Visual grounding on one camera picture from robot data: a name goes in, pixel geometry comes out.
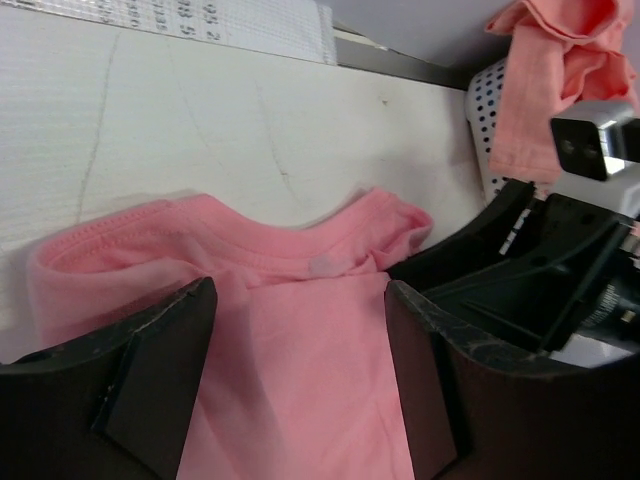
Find pink t shirt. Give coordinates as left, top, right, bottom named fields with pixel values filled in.
left=27, top=189, right=432, bottom=479

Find white plastic basket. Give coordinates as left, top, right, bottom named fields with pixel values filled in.
left=465, top=58, right=509, bottom=204

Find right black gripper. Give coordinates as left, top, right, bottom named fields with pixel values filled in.
left=388, top=180, right=635, bottom=352

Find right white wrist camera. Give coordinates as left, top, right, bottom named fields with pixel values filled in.
left=550, top=100, right=639, bottom=182

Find papers at table back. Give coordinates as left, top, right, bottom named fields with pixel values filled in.
left=1, top=0, right=337, bottom=65

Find salmon orange t shirt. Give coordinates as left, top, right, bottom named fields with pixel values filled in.
left=486, top=0, right=639, bottom=184

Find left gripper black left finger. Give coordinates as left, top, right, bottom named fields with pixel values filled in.
left=1, top=278, right=217, bottom=479

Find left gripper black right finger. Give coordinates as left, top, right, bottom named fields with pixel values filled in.
left=385, top=281, right=639, bottom=479

